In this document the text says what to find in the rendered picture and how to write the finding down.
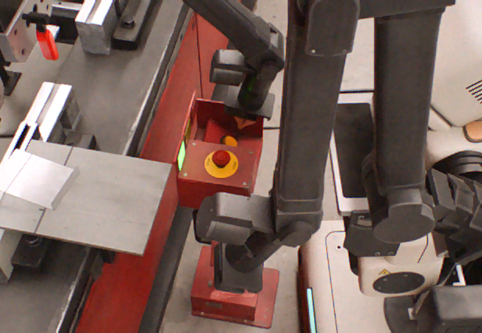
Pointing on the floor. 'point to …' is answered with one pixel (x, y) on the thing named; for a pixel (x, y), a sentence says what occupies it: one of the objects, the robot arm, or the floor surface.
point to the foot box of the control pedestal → (204, 308)
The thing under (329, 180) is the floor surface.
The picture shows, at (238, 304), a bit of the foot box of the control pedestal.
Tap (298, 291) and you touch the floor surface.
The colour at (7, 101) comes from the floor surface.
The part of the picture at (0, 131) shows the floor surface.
